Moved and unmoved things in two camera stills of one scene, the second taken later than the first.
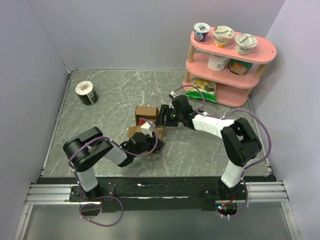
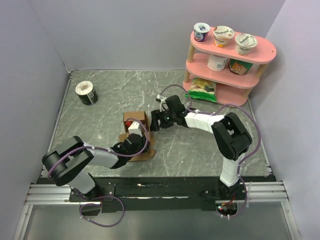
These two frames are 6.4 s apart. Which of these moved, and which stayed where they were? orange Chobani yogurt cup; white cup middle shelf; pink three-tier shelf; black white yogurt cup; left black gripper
Moved: left black gripper
Stayed: pink three-tier shelf; orange Chobani yogurt cup; black white yogurt cup; white cup middle shelf
